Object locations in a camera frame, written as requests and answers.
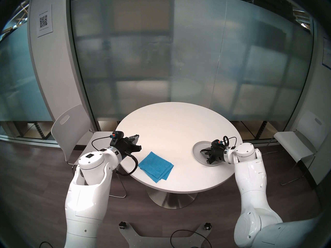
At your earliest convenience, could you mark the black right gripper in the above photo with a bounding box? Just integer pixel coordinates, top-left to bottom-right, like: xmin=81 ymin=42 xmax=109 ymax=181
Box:
xmin=199 ymin=146 xmax=226 ymax=165

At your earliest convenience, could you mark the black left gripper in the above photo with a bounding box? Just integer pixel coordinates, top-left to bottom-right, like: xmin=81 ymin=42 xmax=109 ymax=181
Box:
xmin=111 ymin=134 xmax=142 ymax=158

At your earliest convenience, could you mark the blue cloth napkin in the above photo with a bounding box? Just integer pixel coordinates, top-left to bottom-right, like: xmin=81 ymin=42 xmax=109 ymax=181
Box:
xmin=138 ymin=151 xmax=174 ymax=183

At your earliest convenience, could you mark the grey round plate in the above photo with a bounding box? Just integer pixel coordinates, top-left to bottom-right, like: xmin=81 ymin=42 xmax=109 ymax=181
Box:
xmin=192 ymin=141 xmax=224 ymax=166

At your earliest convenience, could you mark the black shelving upright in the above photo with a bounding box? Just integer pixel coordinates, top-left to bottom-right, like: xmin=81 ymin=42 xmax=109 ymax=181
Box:
xmin=255 ymin=121 xmax=268 ymax=141
xmin=33 ymin=122 xmax=45 ymax=141

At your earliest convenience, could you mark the white plastic chair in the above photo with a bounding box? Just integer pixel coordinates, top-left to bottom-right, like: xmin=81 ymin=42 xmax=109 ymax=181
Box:
xmin=51 ymin=104 xmax=127 ymax=198
xmin=261 ymin=111 xmax=329 ymax=186

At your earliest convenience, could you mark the white QR code sign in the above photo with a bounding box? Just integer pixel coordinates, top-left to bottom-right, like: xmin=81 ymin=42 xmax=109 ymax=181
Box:
xmin=37 ymin=4 xmax=54 ymax=38

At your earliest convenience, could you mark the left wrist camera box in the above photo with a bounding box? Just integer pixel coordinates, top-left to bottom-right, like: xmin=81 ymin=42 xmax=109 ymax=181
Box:
xmin=109 ymin=131 xmax=125 ymax=145

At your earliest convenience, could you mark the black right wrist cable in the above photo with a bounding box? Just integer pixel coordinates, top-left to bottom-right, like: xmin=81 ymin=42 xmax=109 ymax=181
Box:
xmin=222 ymin=136 xmax=237 ymax=149

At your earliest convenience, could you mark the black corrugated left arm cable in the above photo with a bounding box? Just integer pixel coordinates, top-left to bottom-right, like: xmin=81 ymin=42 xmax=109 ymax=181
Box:
xmin=116 ymin=152 xmax=139 ymax=176

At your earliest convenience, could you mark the thin black left wrist cable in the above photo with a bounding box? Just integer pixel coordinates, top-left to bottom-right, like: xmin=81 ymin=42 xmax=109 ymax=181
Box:
xmin=92 ymin=136 xmax=112 ymax=152

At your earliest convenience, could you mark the steel table pedestal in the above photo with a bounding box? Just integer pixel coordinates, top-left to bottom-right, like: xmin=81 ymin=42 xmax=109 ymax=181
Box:
xmin=147 ymin=186 xmax=198 ymax=209

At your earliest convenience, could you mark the grey metal robot base plate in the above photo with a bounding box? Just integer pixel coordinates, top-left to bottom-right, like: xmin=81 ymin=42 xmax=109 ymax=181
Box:
xmin=119 ymin=222 xmax=212 ymax=248

